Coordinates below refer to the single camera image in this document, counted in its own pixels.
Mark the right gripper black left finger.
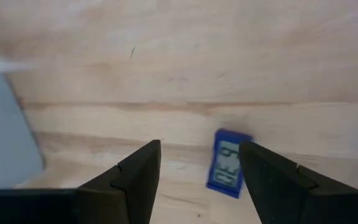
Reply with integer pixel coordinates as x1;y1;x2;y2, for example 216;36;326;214
73;139;162;224

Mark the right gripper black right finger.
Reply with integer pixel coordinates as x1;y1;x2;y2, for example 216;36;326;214
238;140;358;224

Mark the navy memory card case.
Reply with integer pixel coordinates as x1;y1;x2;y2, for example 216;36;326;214
206;128;254;199

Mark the grey plastic tray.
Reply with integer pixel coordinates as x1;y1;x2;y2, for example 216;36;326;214
0;51;46;190

